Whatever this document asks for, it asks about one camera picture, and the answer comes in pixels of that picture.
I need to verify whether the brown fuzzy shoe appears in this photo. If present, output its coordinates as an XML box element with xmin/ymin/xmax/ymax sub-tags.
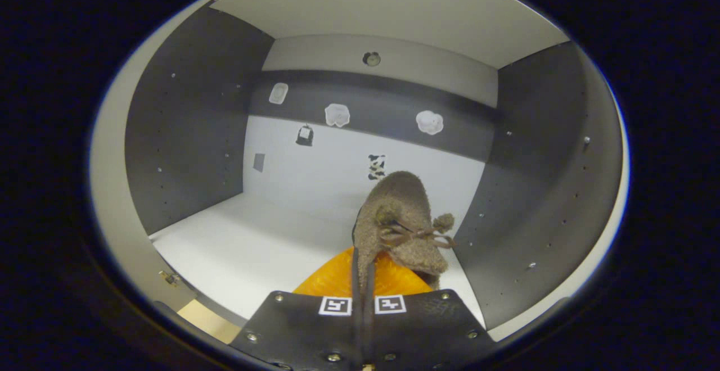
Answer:
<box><xmin>352</xmin><ymin>170</ymin><xmax>456</xmax><ymax>304</ymax></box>

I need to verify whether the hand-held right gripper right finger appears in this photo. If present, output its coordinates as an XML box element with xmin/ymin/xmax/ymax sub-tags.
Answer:
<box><xmin>363</xmin><ymin>253</ymin><xmax>498</xmax><ymax>371</ymax></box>

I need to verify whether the white shoe cabinet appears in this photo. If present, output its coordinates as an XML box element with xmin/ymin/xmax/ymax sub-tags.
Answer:
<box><xmin>90</xmin><ymin>0</ymin><xmax>631</xmax><ymax>349</ymax></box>

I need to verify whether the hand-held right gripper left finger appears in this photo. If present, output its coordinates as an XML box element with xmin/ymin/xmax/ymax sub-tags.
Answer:
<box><xmin>229</xmin><ymin>246</ymin><xmax>365</xmax><ymax>371</ymax></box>

